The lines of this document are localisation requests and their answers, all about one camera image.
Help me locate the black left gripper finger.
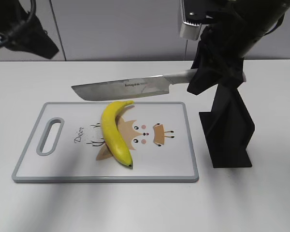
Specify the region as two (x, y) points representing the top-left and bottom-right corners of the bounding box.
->
(0, 0), (59, 59)

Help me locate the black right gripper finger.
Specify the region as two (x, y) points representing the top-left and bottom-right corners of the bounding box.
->
(187, 7), (244, 95)

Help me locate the white-handled kitchen knife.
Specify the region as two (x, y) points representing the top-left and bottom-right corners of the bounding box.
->
(72, 69), (197, 102)

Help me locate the yellow plastic banana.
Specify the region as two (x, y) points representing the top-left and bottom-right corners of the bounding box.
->
(101, 101), (134, 168)

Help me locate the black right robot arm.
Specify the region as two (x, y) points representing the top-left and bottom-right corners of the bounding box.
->
(184, 0), (290, 95)

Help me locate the black knife stand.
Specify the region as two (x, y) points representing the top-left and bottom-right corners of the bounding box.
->
(199, 84), (255, 168)

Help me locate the white grey-rimmed cutting board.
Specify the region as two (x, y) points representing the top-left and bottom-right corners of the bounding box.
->
(12, 102), (199, 183)

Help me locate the black cable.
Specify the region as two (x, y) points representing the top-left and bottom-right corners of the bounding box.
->
(0, 0), (37, 51)

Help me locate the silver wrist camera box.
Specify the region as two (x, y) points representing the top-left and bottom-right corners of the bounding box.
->
(178, 0), (207, 41)

